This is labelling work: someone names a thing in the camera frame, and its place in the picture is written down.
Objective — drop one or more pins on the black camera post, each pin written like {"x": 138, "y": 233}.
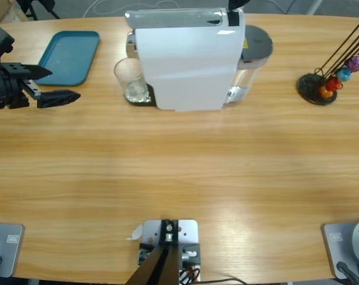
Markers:
{"x": 155, "y": 267}

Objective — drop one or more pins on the wooden crate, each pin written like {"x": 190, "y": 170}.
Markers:
{"x": 1, "y": 10}

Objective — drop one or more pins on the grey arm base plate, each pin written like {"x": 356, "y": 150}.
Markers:
{"x": 10, "y": 249}
{"x": 335, "y": 246}

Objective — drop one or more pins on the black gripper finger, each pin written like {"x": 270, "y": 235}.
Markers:
{"x": 237, "y": 4}

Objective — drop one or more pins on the black drip tray metal grate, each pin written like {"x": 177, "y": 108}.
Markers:
{"x": 151, "y": 98}

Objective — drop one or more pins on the teal plastic serving tray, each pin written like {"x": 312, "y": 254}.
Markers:
{"x": 68, "y": 56}

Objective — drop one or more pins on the orange coffee capsule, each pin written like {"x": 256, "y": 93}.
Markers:
{"x": 326, "y": 93}

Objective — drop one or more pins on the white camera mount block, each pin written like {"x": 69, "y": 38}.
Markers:
{"x": 188, "y": 234}

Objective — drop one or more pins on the white tape tab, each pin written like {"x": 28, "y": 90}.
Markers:
{"x": 135, "y": 233}

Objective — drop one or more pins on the white capsule coffee machine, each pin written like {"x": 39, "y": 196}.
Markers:
{"x": 191, "y": 68}

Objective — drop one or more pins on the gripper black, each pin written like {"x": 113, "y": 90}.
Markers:
{"x": 7, "y": 92}

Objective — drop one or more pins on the purple coffee capsule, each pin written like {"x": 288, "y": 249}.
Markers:
{"x": 354, "y": 63}

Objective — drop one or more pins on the clear glass cup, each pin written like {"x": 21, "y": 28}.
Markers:
{"x": 132, "y": 80}

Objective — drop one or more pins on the clear water tank grey lid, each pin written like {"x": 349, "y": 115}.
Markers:
{"x": 256, "y": 41}

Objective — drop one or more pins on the black chair legs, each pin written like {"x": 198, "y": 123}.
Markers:
{"x": 40, "y": 7}

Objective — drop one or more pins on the light blue coffee capsule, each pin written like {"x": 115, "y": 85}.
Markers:
{"x": 343, "y": 74}

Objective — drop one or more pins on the silver coffee machine lever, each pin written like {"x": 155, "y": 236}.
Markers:
{"x": 173, "y": 18}

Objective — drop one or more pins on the red coffee capsule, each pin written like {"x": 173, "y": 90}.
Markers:
{"x": 334, "y": 84}

